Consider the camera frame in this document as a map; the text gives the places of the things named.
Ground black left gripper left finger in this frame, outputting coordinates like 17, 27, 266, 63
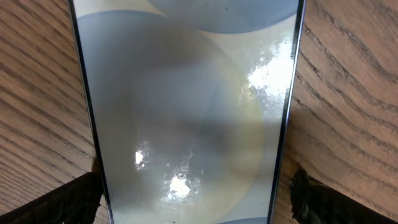
1, 172, 103, 224

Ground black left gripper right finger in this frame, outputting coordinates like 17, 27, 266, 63
289, 169, 397, 224

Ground blue Samsung Galaxy smartphone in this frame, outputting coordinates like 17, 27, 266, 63
68, 0, 306, 223

